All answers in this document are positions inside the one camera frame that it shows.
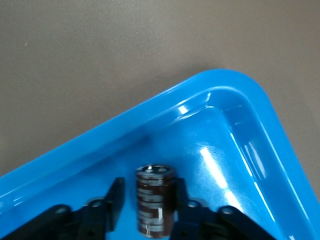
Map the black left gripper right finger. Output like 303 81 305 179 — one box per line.
169 177 273 240

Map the blue plastic tray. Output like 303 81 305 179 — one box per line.
0 68 320 240

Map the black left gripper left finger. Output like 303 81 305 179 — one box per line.
0 176 126 240

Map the dark brown cylindrical capacitor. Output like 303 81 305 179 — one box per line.
135 163 177 238

